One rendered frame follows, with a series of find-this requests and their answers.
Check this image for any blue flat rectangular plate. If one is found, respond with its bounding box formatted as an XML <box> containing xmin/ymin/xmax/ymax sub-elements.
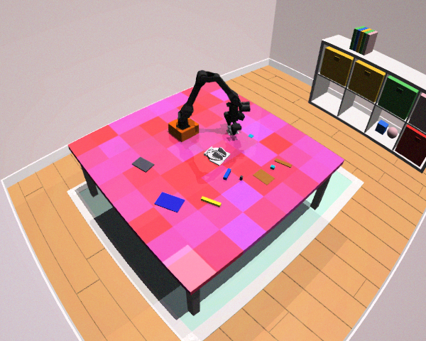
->
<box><xmin>154</xmin><ymin>192</ymin><xmax>185</xmax><ymax>212</ymax></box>

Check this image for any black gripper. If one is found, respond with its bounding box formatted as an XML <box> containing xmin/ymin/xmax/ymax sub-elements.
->
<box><xmin>224</xmin><ymin>111</ymin><xmax>242</xmax><ymax>135</ymax></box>

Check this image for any blue rectangular block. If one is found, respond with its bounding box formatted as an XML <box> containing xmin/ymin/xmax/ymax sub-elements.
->
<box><xmin>223</xmin><ymin>168</ymin><xmax>231</xmax><ymax>180</ymax></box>

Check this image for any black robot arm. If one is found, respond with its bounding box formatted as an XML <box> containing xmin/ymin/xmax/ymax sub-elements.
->
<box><xmin>176</xmin><ymin>70</ymin><xmax>251</xmax><ymax>130</ymax></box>

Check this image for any yellow rectangular bar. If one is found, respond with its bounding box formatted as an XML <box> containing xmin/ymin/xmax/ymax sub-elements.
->
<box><xmin>201</xmin><ymin>196</ymin><xmax>222</xmax><ymax>207</ymax></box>

